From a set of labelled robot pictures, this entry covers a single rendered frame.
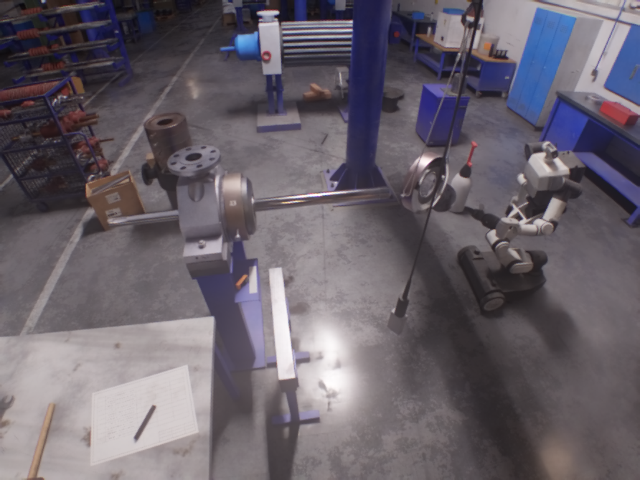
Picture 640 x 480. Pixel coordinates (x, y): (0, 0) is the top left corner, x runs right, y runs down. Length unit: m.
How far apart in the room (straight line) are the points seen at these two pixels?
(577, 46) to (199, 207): 5.77
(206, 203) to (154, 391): 0.86
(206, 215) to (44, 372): 1.03
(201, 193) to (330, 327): 1.44
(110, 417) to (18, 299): 2.41
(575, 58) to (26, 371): 6.85
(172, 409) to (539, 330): 2.63
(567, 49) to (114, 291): 6.50
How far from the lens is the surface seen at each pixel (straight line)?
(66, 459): 1.64
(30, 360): 1.97
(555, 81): 6.28
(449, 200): 2.30
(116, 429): 1.57
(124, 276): 3.35
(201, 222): 1.63
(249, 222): 1.71
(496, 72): 7.51
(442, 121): 4.87
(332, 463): 2.22
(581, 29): 6.25
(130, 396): 1.60
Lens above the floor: 2.19
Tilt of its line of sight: 44 degrees down
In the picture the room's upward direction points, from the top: straight up
